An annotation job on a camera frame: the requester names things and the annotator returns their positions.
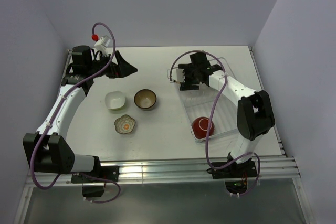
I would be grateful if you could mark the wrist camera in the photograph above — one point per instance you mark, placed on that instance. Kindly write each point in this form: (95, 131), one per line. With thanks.
(178, 75)
(101, 43)

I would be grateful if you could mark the white square bowl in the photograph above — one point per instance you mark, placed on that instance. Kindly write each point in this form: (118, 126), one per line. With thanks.
(114, 100)

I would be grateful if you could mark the aluminium frame rail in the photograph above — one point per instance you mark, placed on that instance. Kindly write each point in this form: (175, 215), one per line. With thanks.
(194, 170)

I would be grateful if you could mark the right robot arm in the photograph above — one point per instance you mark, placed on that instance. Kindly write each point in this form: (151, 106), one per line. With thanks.
(255, 115)

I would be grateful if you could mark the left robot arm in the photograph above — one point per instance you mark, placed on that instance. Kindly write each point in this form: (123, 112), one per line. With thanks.
(47, 150)

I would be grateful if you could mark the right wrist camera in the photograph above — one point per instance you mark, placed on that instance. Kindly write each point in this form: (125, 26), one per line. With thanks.
(178, 75)

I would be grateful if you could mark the red bowl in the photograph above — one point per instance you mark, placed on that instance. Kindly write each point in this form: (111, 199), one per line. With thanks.
(199, 127)

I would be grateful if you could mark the flower shaped patterned dish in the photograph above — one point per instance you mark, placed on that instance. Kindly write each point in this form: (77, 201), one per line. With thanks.
(125, 124)

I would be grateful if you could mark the white wire dish rack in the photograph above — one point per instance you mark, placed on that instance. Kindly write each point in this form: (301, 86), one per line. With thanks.
(198, 103)

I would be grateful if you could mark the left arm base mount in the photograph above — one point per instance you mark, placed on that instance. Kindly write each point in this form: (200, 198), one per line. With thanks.
(94, 183)

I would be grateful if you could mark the brown rimmed beige bowl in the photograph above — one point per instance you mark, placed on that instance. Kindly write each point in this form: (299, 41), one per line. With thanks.
(145, 99)

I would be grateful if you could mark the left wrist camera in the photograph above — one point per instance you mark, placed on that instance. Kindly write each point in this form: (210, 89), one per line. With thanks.
(101, 43)

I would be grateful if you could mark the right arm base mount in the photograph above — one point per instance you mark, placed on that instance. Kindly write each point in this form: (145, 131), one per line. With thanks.
(240, 172)

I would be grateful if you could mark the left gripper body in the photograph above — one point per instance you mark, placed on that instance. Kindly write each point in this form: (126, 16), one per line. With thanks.
(111, 71)

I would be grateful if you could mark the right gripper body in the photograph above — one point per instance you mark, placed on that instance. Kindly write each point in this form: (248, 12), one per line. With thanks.
(190, 73)

